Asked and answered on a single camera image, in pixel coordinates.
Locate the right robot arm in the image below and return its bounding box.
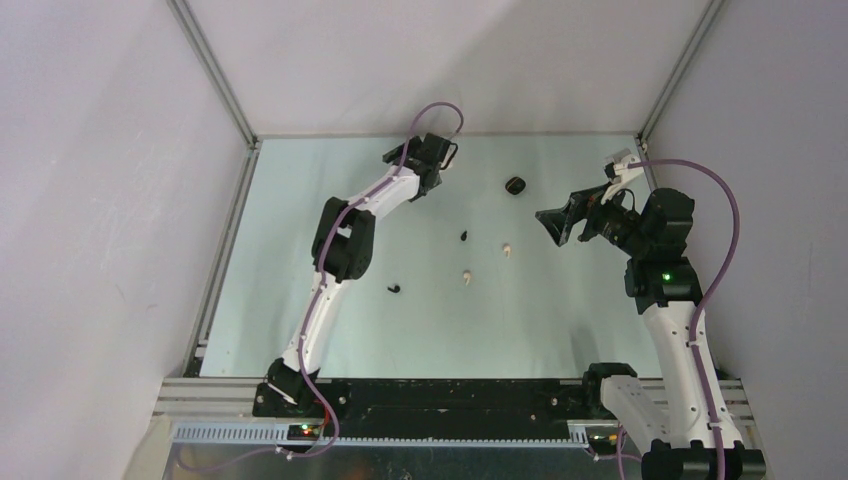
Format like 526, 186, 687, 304
534, 184, 767, 479

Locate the aluminium frame rail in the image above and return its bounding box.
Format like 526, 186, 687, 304
150, 377, 757, 452

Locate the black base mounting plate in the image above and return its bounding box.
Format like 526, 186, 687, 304
252, 377, 647, 442

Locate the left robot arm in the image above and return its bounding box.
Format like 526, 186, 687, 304
266, 133, 458, 417

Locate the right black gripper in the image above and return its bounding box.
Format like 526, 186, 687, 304
536, 179, 651, 257

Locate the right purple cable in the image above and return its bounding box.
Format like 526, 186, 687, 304
589, 157, 742, 480

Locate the black earbud charging case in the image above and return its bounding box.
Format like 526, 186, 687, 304
504, 176, 527, 196

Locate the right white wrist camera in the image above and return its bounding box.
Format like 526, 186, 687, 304
601, 149, 644, 204

